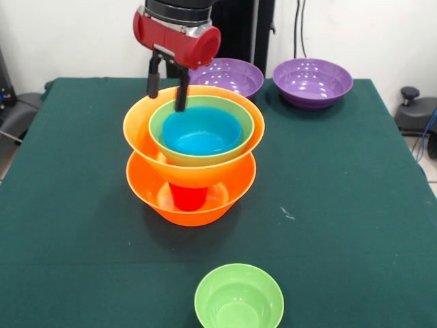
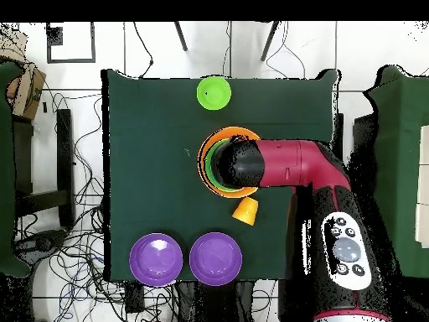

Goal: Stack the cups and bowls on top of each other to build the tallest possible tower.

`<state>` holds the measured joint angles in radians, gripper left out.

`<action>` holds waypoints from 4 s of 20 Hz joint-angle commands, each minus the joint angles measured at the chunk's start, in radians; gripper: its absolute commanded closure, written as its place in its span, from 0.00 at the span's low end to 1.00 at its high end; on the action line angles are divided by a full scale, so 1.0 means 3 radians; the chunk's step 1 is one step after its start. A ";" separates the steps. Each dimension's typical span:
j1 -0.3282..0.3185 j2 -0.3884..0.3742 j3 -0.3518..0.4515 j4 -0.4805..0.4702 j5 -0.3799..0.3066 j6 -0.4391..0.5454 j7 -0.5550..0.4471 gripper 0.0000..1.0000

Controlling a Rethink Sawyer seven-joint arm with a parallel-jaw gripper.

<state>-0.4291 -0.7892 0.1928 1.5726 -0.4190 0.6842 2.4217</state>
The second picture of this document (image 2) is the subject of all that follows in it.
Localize medium green plastic bowl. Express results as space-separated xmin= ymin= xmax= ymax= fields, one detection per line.
xmin=204 ymin=138 xmax=239 ymax=193

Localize orange plastic cup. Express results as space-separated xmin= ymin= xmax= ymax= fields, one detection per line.
xmin=231 ymin=195 xmax=260 ymax=226

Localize purple plastic bowl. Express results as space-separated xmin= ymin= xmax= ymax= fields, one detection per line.
xmin=189 ymin=231 xmax=243 ymax=287
xmin=129 ymin=232 xmax=184 ymax=288

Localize small green plastic bowl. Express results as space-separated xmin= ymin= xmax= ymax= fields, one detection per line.
xmin=196 ymin=75 xmax=233 ymax=112

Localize dark green tablecloth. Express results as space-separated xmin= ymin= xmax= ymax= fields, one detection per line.
xmin=101 ymin=68 xmax=341 ymax=282

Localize black power strip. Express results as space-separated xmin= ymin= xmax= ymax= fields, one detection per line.
xmin=124 ymin=281 xmax=146 ymax=314

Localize black tripod leg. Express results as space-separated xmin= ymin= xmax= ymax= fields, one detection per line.
xmin=173 ymin=21 xmax=189 ymax=52
xmin=260 ymin=21 xmax=280 ymax=62

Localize green cloth side table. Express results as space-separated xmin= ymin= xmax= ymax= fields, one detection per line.
xmin=0 ymin=60 xmax=32 ymax=279
xmin=363 ymin=65 xmax=429 ymax=279

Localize white boxes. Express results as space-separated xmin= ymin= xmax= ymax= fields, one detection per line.
xmin=414 ymin=124 xmax=429 ymax=249

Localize cardboard box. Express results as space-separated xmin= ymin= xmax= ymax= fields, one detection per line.
xmin=0 ymin=26 xmax=47 ymax=121

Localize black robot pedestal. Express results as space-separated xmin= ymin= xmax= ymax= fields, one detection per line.
xmin=175 ymin=280 xmax=256 ymax=322

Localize black floor cable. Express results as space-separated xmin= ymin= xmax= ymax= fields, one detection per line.
xmin=133 ymin=22 xmax=154 ymax=79

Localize thin grey floor cable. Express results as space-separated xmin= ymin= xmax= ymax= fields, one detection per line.
xmin=266 ymin=21 xmax=307 ymax=80

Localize tangle of black cables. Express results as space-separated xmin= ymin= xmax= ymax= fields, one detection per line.
xmin=16 ymin=93 xmax=177 ymax=322

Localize black bench frame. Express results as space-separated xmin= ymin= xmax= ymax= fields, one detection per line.
xmin=13 ymin=108 xmax=75 ymax=229

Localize black floor frame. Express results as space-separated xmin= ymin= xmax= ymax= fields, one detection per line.
xmin=45 ymin=22 xmax=96 ymax=64

